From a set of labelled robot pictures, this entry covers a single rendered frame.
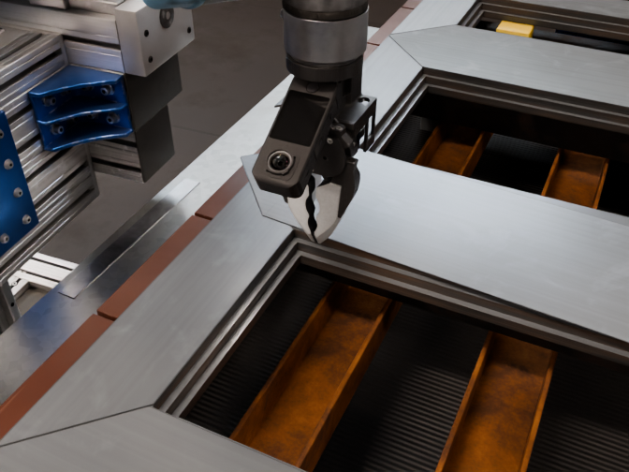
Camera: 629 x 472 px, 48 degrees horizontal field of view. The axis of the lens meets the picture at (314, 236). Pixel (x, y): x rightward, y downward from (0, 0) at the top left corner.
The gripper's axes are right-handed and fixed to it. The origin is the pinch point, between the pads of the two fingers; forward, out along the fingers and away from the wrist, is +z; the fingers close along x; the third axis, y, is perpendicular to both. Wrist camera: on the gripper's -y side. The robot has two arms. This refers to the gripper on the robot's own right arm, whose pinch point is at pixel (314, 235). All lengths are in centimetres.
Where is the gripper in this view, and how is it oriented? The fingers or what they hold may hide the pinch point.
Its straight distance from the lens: 74.9
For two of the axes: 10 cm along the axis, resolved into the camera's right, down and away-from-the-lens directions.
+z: 0.0, 7.8, 6.3
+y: 4.3, -5.7, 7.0
